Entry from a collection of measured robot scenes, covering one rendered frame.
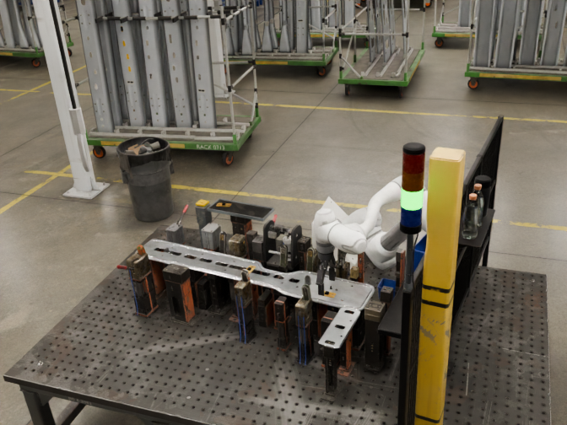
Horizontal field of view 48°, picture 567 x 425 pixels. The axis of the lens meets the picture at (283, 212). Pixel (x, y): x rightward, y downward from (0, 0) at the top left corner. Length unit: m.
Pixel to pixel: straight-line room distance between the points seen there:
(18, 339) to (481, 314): 3.21
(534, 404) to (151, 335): 1.92
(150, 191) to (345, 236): 3.45
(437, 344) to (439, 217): 0.53
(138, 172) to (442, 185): 4.13
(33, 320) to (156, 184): 1.70
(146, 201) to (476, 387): 3.82
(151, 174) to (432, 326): 3.96
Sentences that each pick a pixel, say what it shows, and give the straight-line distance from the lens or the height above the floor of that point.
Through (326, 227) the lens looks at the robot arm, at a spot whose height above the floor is 1.41.
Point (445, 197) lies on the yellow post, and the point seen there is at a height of 1.86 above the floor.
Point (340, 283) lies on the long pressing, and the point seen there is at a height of 1.00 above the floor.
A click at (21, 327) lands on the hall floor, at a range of 5.12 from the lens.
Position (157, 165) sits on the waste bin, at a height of 0.58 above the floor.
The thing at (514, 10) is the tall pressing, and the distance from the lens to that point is 9.60.
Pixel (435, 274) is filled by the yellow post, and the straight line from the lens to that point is 2.28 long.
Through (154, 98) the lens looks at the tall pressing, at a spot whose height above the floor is 0.66.
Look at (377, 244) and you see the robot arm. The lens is 3.65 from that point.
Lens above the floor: 2.81
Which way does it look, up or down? 28 degrees down
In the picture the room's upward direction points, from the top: 4 degrees counter-clockwise
